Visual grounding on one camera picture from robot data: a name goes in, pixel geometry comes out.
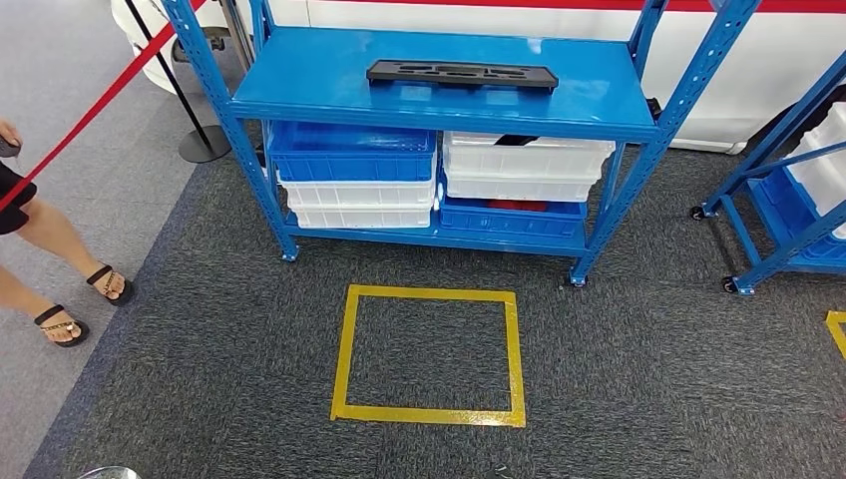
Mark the black stanchion post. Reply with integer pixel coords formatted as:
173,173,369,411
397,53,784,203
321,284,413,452
124,0,231,166

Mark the blue metal shelf rack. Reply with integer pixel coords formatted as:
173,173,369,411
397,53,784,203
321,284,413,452
158,0,761,286
688,46,846,296

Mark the red barrier belt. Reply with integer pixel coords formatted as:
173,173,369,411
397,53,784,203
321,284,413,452
0,0,210,215

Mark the black plastic part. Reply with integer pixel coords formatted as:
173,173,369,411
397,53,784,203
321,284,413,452
365,59,561,95

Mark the blue plastic bin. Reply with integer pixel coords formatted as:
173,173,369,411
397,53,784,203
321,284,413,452
437,175,589,240
746,165,846,262
267,120,438,184

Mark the yellow floor tape square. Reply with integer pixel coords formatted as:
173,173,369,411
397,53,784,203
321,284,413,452
329,283,528,429

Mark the white vehicle with red stripe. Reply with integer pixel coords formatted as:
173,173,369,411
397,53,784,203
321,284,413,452
109,0,846,157

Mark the red flat item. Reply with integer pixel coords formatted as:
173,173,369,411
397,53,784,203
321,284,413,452
487,199,550,214

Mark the white plastic bin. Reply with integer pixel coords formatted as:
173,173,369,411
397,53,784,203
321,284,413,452
277,168,439,209
784,148,846,240
444,172,600,204
441,130,617,181
800,101,846,167
287,198,434,231

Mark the person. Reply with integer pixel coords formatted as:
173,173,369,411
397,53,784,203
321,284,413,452
0,119,137,349

